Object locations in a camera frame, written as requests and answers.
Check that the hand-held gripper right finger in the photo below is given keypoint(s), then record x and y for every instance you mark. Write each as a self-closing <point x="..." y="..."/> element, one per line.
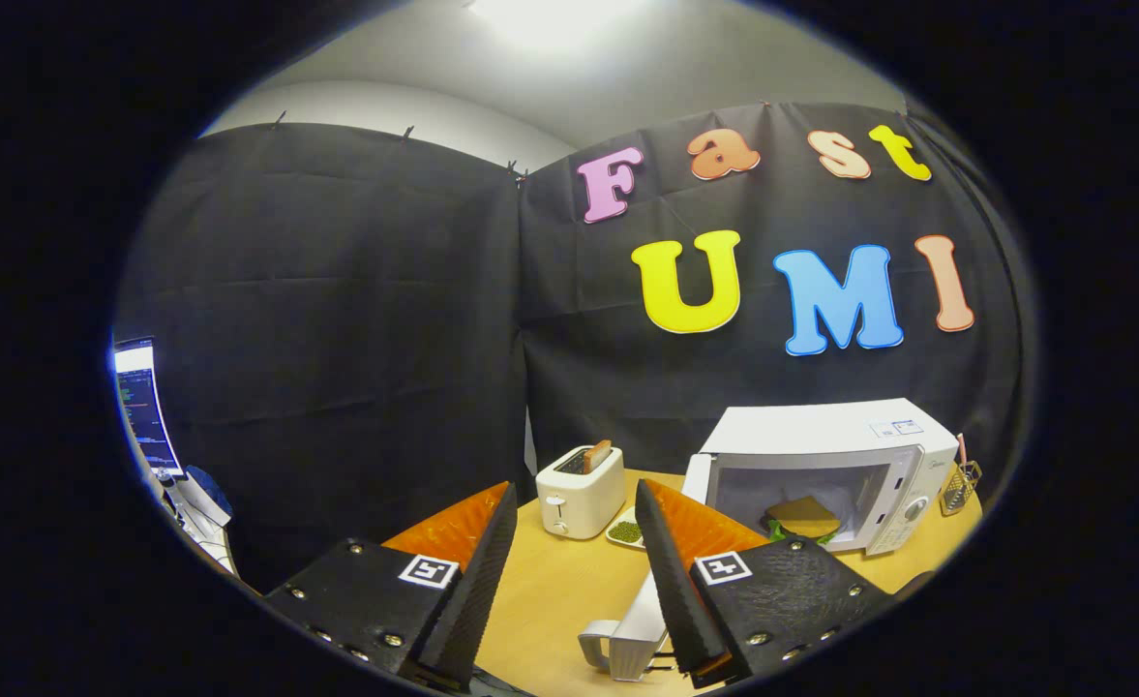
<point x="675" y="590"/>

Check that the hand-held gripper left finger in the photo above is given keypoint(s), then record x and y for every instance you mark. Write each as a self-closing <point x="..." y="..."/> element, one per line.
<point x="477" y="590"/>

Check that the sandwich with green lettuce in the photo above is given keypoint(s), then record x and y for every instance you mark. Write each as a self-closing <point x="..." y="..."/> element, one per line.
<point x="803" y="516"/>

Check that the white microwave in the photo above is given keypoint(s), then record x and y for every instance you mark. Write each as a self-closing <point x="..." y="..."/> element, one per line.
<point x="821" y="426"/>

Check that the white divided bean dish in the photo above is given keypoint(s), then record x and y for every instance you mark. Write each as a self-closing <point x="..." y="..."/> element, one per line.
<point x="624" y="530"/>

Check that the white toaster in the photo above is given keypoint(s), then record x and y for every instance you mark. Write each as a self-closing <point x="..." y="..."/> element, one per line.
<point x="579" y="499"/>

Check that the toast slice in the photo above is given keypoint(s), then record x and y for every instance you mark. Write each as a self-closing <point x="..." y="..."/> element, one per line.
<point x="598" y="455"/>

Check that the black backdrop cloth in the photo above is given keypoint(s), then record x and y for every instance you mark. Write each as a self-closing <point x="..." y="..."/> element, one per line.
<point x="337" y="339"/>

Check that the blue and white object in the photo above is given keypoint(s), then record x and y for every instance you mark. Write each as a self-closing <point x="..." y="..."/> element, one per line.
<point x="206" y="484"/>

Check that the pink striped straw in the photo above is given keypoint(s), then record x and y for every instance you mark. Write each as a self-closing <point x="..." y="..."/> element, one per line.
<point x="962" y="447"/>

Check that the laptop screen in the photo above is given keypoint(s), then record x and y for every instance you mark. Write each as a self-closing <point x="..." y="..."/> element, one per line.
<point x="143" y="407"/>

